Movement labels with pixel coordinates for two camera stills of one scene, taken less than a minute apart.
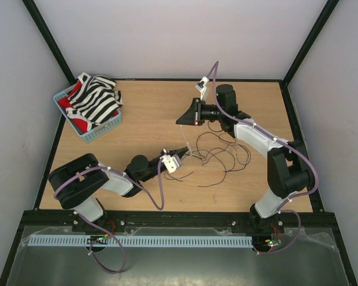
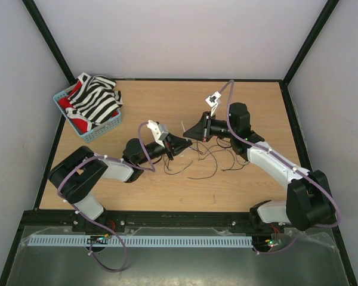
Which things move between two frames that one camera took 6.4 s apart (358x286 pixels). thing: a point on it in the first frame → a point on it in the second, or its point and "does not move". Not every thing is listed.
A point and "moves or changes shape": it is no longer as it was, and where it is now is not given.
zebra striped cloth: (95, 101) does not move
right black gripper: (193, 116) → (201, 131)
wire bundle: (215, 147) moves or changes shape
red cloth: (78, 124) does not move
